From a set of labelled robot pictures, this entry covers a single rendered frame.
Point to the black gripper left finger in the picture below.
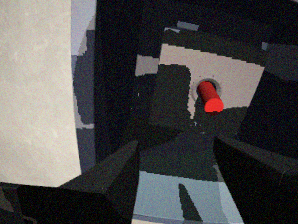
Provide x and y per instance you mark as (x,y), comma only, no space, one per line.
(105,194)

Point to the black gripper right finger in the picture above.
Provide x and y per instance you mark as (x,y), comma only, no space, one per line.
(263,184)

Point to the red peg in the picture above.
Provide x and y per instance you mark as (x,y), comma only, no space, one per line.
(212,102)

